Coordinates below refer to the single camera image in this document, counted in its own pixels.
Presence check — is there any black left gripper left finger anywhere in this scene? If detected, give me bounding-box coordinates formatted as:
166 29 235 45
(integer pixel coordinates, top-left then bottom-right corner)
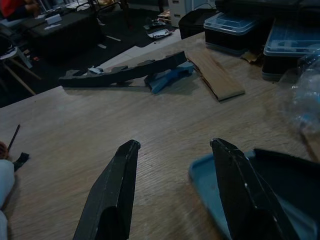
72 139 141 240

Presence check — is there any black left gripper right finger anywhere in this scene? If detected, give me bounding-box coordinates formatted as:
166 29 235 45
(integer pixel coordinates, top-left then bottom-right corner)
210 137 301 240

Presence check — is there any blue plastic tray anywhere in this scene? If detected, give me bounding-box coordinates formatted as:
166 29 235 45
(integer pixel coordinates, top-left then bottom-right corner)
188 149 320 240

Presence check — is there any small black foam scrap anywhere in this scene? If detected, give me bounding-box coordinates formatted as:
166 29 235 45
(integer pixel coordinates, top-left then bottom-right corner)
12 152 30 172

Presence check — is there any white cloth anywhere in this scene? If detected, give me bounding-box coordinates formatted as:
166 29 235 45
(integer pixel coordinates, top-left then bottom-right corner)
0 159 16 240

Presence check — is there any thin black stick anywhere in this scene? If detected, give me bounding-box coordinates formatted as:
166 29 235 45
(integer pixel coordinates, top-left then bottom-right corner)
7 124 21 150

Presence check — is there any blue foam piece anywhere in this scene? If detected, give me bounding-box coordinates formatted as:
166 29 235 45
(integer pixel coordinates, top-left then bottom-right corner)
144 61 195 95

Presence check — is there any long black foam strip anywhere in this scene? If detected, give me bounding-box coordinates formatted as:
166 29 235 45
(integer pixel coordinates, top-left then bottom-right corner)
58 50 188 88

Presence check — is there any flat brown cardboard piece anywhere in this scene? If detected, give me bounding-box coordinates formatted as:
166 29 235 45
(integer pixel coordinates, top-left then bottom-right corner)
186 48 246 102

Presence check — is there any clear plastic bottle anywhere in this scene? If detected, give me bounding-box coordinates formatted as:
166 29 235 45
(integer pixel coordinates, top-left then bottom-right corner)
278 47 320 141

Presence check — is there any crumpled grey paper scrap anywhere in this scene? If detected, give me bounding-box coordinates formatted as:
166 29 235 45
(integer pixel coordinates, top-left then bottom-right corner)
87 66 105 75

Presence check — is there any torn brown cardboard scrap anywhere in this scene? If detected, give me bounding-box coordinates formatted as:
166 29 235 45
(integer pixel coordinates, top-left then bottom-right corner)
241 51 263 63

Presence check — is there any large clear-lid storage box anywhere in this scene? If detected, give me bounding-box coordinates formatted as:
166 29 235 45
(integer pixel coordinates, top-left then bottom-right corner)
261 18 320 82

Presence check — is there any crumpled silver foil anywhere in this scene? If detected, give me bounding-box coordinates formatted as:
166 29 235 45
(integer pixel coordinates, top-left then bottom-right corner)
146 28 173 40

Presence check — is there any black table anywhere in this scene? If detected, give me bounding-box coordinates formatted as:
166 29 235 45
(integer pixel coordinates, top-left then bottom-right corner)
21 11 105 58

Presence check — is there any white chair with wooden legs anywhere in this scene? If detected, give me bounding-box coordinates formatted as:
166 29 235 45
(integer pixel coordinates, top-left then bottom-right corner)
0 32 42 96

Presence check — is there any small clear-lid storage box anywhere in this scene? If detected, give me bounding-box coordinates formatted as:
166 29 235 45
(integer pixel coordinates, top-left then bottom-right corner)
203 11 261 57

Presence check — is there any black bag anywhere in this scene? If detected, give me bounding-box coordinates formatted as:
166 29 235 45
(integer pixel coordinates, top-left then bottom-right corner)
178 8 218 40

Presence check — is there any small white box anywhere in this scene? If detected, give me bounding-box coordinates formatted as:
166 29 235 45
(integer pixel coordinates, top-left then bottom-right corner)
44 13 62 25

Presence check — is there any white appliance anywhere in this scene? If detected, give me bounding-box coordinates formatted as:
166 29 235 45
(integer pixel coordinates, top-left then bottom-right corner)
167 0 217 26

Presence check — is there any person in red shirt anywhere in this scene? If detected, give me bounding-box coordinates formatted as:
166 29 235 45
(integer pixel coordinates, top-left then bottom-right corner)
0 0 38 21

